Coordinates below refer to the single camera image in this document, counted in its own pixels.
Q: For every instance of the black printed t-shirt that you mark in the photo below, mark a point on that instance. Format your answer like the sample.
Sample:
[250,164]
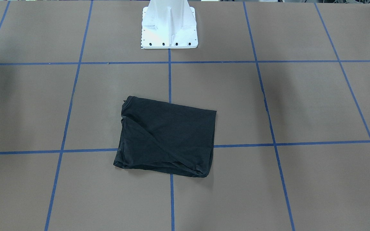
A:
[164,137]

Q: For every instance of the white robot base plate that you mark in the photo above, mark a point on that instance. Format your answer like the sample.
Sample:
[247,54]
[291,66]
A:
[169,24]

